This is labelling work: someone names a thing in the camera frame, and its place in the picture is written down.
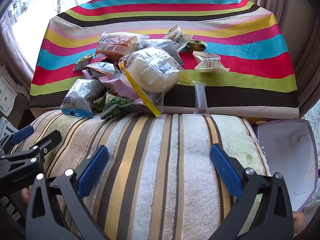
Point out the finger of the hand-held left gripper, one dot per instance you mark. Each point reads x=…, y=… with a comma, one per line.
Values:
x=22, y=134
x=47, y=140

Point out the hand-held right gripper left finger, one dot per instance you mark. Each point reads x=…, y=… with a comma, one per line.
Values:
x=93, y=170

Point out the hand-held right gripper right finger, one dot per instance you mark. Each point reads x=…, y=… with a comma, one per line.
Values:
x=225, y=170

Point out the clear plastic packet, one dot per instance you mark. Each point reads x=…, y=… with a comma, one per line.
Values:
x=80, y=95

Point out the white storage box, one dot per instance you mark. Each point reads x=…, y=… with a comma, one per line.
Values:
x=282, y=160

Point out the green pea packet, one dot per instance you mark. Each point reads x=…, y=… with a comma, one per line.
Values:
x=115, y=105

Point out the clear stick packet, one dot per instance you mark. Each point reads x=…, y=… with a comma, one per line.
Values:
x=200, y=97

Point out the pink snack packet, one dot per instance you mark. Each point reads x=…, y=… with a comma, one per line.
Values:
x=122, y=90

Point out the green yellow small packet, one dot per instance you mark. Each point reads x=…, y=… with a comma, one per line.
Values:
x=83, y=62
x=197, y=46

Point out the silver orange snack packet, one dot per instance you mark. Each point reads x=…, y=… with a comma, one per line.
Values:
x=102, y=69

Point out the cream pastry packet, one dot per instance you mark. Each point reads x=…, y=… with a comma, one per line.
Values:
x=210, y=62

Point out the clear zip bag white buns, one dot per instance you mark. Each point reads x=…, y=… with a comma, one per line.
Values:
x=152, y=70

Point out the orange clear bread packet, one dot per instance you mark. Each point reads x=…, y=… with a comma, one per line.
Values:
x=115, y=45

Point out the dark grey snack packet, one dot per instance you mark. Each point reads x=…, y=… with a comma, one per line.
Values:
x=162, y=46

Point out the white printed snack packet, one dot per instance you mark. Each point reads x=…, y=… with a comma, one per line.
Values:
x=178, y=36

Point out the person's left hand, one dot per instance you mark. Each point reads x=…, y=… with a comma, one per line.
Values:
x=25, y=196

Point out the white carved cabinet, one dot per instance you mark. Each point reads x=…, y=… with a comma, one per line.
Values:
x=7, y=92

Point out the striped sofa cushion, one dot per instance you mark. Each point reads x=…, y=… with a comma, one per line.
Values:
x=162, y=167

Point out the patterned lace curtain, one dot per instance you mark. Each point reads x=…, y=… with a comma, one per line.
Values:
x=312, y=117

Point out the white sheer curtain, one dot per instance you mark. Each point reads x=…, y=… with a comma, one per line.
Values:
x=30, y=17

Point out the striped colourful tablecloth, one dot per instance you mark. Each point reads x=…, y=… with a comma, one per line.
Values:
x=250, y=55

